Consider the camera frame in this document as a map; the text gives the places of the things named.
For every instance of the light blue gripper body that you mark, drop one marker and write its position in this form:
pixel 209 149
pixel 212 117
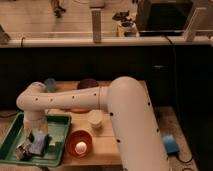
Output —
pixel 39 144

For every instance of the blue object on floor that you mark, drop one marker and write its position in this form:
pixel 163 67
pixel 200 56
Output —
pixel 170 144

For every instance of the black monitor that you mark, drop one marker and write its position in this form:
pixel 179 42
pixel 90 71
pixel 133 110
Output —
pixel 162 15

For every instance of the white plastic cup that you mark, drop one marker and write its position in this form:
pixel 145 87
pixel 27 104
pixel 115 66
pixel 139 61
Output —
pixel 95 118

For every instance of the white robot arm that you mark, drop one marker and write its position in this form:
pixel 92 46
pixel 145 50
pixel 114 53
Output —
pixel 132 117

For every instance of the orange carrot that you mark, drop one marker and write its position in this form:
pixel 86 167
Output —
pixel 79 111

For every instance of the purple plate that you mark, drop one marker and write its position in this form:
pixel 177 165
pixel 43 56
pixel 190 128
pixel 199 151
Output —
pixel 87 83

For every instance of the blue cup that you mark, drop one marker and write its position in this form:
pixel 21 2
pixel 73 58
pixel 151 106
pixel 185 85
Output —
pixel 50 84

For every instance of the crumpled foil wrapper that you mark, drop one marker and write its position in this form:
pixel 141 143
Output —
pixel 22 151

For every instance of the green plastic tray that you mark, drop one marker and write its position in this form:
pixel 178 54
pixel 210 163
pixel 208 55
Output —
pixel 58 129

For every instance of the orange bowl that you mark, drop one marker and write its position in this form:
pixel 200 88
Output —
pixel 76 137

